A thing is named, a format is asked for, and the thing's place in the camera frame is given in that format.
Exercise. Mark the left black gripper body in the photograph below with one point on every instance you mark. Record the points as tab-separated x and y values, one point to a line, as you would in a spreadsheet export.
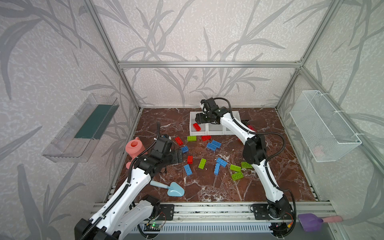
176	156

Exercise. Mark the white left bin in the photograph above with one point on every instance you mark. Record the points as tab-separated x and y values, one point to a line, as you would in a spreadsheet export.
202	130

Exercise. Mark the light blue toy shovel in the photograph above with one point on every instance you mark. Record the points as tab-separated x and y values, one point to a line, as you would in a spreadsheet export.
174	189

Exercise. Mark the clear plastic wall tray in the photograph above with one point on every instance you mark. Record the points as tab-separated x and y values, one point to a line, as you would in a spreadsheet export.
80	136

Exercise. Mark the white middle bin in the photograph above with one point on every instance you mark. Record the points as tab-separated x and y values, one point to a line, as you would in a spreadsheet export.
215	129

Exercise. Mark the green lego centre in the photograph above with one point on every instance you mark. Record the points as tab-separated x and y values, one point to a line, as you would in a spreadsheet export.
202	164

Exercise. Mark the green lego bottom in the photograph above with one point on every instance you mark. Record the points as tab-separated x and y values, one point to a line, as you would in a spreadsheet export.
237	176

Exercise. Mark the green lego top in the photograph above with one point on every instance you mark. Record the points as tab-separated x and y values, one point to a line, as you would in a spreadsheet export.
191	138

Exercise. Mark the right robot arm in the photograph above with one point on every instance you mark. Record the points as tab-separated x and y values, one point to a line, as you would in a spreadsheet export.
280	201

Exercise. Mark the pink watering can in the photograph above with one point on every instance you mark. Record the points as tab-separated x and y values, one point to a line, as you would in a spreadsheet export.
133	149

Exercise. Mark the blue lego upright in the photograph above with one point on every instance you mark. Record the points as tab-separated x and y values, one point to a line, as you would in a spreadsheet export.
217	169

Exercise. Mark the red lego small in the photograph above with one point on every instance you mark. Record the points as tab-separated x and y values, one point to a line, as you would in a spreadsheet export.
190	160

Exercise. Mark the white wire basket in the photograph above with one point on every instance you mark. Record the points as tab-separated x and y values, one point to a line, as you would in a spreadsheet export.
327	134

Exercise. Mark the green lego right flat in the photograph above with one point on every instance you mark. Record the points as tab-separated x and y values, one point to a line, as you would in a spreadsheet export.
245	165

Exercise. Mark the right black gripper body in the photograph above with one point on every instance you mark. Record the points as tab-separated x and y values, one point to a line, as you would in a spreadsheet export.
199	118

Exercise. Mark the purple scoop pink handle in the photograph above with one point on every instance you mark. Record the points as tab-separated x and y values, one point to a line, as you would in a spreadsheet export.
312	223

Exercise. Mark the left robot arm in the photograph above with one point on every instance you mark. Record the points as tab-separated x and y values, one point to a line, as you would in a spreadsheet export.
119	216

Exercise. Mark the electronics board left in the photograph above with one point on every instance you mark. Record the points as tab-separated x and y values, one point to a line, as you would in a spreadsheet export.
153	226

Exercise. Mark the green lego lower middle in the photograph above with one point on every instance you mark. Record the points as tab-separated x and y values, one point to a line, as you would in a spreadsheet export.
235	168

